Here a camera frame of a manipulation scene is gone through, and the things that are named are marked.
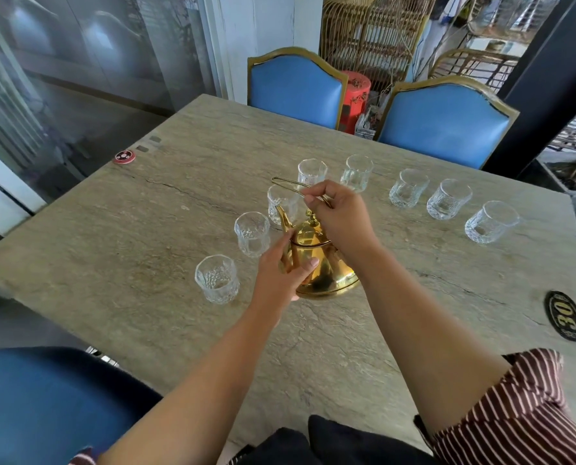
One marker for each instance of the person's right hand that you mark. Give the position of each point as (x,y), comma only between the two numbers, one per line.
(348,222)

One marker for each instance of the person's left hand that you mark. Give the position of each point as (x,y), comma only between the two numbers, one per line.
(273,283)

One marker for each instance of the person's right thumb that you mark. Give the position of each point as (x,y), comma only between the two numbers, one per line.
(313,205)

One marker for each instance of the person's left thumb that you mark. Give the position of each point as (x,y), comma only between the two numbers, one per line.
(305,270)

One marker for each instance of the gold metal teapot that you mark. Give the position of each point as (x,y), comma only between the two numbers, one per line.
(322,273)

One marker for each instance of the person's right forearm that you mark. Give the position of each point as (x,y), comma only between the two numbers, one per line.
(423,329)

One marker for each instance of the person's left forearm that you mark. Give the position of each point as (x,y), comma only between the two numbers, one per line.
(196,397)

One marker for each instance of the red plastic stool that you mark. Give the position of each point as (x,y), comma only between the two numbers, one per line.
(356,94)

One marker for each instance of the row of clear cut-glass cups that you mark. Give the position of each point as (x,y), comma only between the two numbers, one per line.
(450,198)

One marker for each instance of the grey table stickers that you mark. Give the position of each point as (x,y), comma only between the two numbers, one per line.
(148,143)

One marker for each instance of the black apron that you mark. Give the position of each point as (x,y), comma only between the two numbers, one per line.
(336,445)

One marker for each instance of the tall rattan shelf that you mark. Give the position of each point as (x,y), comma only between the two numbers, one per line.
(370,33)

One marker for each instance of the red round table button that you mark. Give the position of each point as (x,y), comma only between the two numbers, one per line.
(124,157)

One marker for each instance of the rattan chair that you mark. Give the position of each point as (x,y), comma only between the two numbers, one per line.
(481,67)

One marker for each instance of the striped maroon sleeve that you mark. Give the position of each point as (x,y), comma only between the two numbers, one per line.
(520,416)

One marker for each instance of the black round table badge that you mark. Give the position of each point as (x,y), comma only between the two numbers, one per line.
(564,316)

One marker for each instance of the black pillar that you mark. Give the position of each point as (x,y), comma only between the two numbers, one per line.
(544,77)

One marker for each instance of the dark blue padded chair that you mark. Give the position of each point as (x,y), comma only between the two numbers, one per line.
(50,406)

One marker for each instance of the blue chair with gold frame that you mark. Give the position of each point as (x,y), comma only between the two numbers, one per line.
(445,123)
(295,89)

